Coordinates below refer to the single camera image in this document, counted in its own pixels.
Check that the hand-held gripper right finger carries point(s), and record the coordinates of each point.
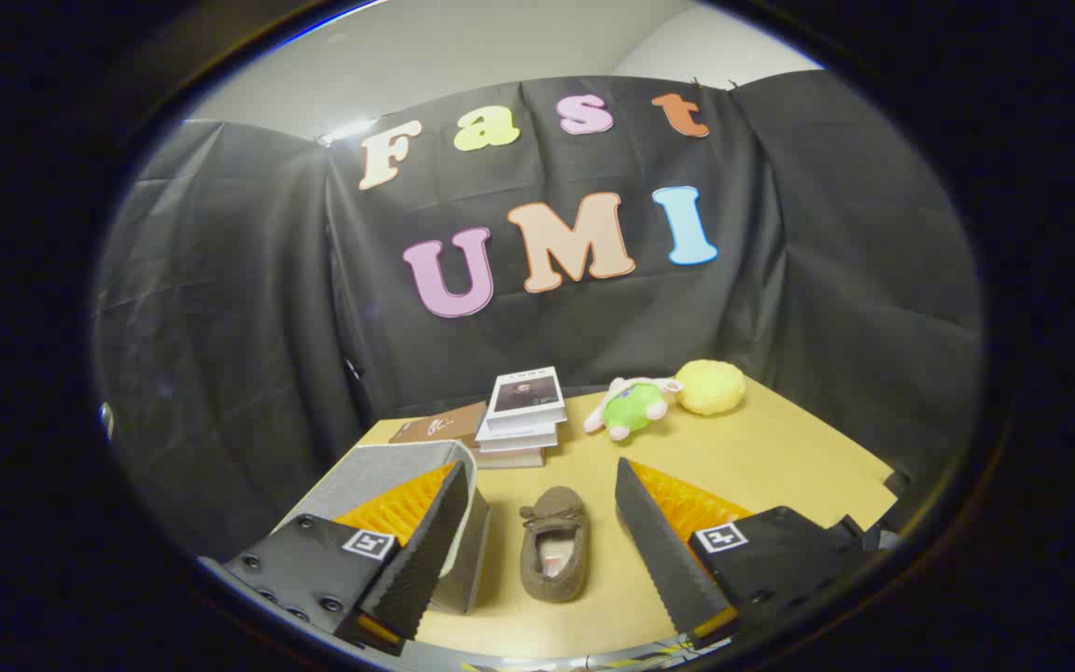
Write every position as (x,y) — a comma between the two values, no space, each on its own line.
(663,551)

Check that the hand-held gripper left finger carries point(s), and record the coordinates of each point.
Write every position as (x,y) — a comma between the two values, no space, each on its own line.
(425,551)

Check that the grey fabric storage box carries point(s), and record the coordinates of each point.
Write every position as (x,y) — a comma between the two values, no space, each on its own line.
(369,471)

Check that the brown fuzzy slipper shoe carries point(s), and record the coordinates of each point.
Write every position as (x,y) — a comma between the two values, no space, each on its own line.
(556,509)

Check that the beige book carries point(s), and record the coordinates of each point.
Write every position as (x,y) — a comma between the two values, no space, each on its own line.
(509,459)

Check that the brown book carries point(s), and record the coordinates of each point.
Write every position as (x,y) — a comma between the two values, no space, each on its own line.
(439,426)

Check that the plain white book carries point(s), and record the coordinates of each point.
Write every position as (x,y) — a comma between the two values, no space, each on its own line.
(519,440)

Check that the green and pink plush toy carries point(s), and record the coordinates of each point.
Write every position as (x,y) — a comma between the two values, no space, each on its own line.
(635,408)

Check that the yellow plush toy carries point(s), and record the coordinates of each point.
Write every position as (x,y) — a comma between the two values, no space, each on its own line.
(710,387)

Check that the white book with photo cover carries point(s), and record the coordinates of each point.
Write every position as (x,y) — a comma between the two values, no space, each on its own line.
(526,392)

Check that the black backdrop cloth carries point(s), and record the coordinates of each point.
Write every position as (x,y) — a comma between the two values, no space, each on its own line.
(248,327)

